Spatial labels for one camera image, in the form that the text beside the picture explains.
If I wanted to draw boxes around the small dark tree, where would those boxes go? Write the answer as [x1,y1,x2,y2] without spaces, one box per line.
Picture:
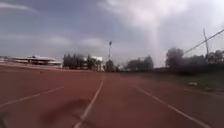
[104,59,116,73]

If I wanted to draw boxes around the white building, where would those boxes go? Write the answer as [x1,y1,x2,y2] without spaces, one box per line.
[89,55,105,72]

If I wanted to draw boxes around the tall floodlight mast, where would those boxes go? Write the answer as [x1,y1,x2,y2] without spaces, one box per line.
[107,40,113,62]

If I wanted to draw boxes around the clump of dark trees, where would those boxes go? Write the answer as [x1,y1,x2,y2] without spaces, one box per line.
[125,54,155,73]

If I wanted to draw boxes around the tall net fence with poles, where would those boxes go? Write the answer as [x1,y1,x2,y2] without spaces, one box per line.
[183,27,224,64]

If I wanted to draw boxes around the low flat-roofed building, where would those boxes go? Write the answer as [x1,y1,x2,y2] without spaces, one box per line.
[6,54,64,67]

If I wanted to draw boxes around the dark hedge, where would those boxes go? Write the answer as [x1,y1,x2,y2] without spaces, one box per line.
[153,63,224,75]

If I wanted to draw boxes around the row of dark trees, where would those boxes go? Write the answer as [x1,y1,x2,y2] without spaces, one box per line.
[62,53,103,71]

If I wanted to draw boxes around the round dark tree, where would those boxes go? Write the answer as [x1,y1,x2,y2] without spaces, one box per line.
[165,47,185,69]

